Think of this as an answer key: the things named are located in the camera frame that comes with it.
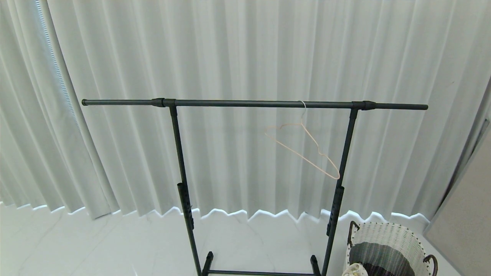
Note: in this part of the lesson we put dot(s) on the black clothes rack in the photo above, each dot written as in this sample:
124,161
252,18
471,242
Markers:
249,103

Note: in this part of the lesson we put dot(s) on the pink clothes hanger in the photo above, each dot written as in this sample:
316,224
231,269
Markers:
301,123

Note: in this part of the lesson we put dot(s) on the white laundry basket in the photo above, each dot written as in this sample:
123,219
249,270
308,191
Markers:
387,237

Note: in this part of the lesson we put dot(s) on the cream printed garment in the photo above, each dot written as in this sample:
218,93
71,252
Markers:
355,270

